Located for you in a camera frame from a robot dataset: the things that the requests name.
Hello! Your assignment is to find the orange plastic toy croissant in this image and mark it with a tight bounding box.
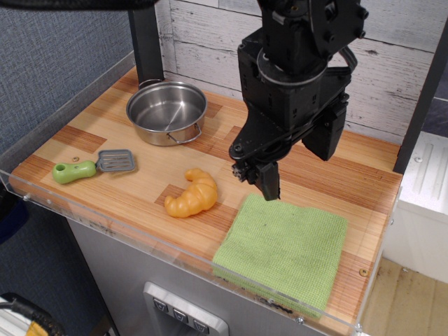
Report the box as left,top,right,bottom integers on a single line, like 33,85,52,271
164,168,218,218

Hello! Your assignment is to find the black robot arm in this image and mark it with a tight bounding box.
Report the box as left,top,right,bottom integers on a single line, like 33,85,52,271
229,1,368,201

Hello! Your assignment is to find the green handled grey toy spatula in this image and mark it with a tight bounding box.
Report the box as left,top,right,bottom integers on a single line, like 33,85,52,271
52,149,136,184

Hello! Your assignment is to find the grey toy appliance front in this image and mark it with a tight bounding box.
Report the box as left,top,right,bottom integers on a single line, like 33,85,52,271
69,220,315,335

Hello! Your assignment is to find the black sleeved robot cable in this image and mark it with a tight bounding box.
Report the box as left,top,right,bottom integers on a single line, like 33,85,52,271
0,0,158,13

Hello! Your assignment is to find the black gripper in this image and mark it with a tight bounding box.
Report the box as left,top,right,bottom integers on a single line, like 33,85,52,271
229,66,351,201

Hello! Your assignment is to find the black braided cable bottom left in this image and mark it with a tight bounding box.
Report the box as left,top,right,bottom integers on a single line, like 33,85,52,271
0,295,66,336

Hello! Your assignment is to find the green folded cloth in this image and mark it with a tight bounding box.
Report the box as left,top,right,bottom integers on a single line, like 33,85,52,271
213,194,348,319

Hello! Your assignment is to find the clear acrylic table guard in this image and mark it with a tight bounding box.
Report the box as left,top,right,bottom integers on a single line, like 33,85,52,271
1,42,401,334

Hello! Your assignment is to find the small stainless steel pot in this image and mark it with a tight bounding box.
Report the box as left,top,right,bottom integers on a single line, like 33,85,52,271
126,82,208,146

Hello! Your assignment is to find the dark grey right post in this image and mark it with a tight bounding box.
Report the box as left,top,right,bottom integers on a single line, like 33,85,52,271
393,22,447,174

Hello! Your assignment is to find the silver dispenser button panel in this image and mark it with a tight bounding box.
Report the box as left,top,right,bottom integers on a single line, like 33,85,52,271
143,281,230,335

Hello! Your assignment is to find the dark grey post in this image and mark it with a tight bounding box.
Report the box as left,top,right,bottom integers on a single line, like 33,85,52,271
128,4,165,83
393,22,447,174

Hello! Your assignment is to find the dark grey left post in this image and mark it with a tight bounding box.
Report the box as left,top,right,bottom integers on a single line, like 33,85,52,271
128,4,165,83

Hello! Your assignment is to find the white ribbed side unit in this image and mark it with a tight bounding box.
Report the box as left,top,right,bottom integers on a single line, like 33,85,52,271
383,132,447,283

